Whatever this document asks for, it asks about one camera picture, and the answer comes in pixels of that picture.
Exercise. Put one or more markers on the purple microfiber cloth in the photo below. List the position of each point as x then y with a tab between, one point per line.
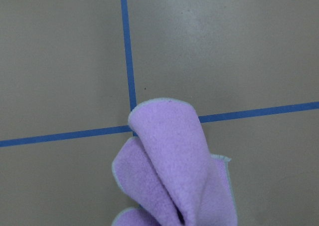
168	170

